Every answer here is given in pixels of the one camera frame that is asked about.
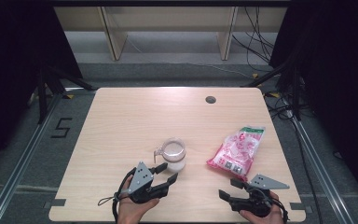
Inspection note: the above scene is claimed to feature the aluminium floor rail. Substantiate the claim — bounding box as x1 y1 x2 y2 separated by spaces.
279 102 358 216
0 92 63 224

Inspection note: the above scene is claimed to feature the dark curtain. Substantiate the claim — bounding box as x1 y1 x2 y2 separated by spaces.
269 0 358 208
0 0 84 171

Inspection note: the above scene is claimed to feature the black metal stand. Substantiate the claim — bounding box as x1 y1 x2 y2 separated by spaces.
241 58 303 121
36 64 96 125

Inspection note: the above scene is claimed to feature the light wooden shelf unit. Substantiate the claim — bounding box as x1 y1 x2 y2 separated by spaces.
53 6 289 62

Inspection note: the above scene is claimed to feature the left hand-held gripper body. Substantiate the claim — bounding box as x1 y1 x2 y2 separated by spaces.
126 161 170 205

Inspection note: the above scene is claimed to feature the bundle of black floor cables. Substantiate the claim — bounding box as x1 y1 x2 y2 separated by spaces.
231 6 276 65

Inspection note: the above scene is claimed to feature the person's right hand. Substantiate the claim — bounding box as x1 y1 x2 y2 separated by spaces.
239 191 286 224

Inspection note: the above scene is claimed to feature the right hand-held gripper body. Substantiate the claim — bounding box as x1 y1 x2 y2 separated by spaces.
228 173 291 218

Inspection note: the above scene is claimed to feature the clear plastic bag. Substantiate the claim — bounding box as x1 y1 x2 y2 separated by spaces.
206 125 266 183

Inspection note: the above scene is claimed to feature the black floor cable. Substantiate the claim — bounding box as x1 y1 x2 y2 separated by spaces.
264 95 324 224

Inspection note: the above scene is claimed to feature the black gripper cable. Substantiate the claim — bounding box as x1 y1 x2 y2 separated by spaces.
271 197 291 224
97 167 138 224

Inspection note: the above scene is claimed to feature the person's left hand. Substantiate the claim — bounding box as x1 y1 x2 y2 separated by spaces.
117 176 160 224

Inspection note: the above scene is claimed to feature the clear cup with white granules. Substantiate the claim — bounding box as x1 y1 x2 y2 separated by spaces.
153 137 187 173

